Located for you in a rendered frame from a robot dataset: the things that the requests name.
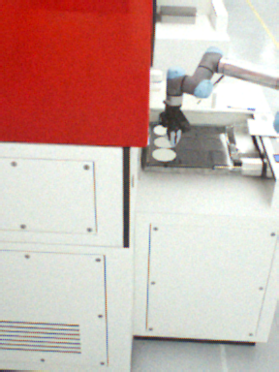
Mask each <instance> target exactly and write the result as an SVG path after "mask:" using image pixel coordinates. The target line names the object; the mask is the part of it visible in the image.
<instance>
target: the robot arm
mask: <svg viewBox="0 0 279 372"><path fill-rule="evenodd" d="M214 74H217V75H221V76H224V77H229V78H235V79H239V80H242V81H247V82H251V83H254V84H257V85H260V86H264V87H268V88H272V89H276V90H279V70H278V69H274V68H270V67H266V66H262V65H258V64H254V63H251V62H246V61H242V60H238V59H234V58H230V57H227V56H223V52H222V51H221V49H220V48H217V47H216V46H210V47H209V48H208V49H207V50H206V53H205V54H203V55H202V57H201V61H200V63H199V64H198V66H197V68H196V70H195V71H194V74H193V76H192V77H191V76H187V75H186V72H185V68H183V67H180V66H171V67H169V68H168V71H167V86H166V100H164V101H163V104H165V111H163V112H160V113H159V125H162V127H164V128H168V129H167V132H166V133H164V136H165V139H166V140H167V141H168V142H169V143H170V146H171V147H175V146H176V144H177V143H178V141H179V139H180V136H182V134H183V133H186V132H189V131H191V129H192V126H191V124H190V123H189V121H188V119H187V118H186V116H185V114H184V112H183V111H182V109H180V108H182V106H183V100H184V93H187V94H190V96H194V97H196V98H202V99H207V98H209V97H210V95H211V92H212V89H213V83H212V81H211V80H212V78H213V76H214ZM160 118H162V123H160ZM273 128H274V130H275V132H276V133H277V134H278V135H279V109H278V111H277V112H276V115H275V119H274V121H273Z"/></svg>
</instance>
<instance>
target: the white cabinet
mask: <svg viewBox="0 0 279 372"><path fill-rule="evenodd" d="M278 296H279V218H258V217H236V216H215V215H194V214H172V213H151V212H135V226H134V292H133V335H134V339H138V340H157V341H175V342H194V343H212V344H232V345H249V346H255V345H256V342H266V341H267V337H268V334H269V329H270V325H272V321H273V317H274V313H275V308H276V304H277V300H278Z"/></svg>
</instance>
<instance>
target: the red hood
mask: <svg viewBox="0 0 279 372"><path fill-rule="evenodd" d="M157 5H158V0H0V141H16V142H39V143H63V144H86V145H108V146H132V147H147V145H148V141H149V127H150V114H151V102H152V88H153V77H154V63H155V45H156V16H157Z"/></svg>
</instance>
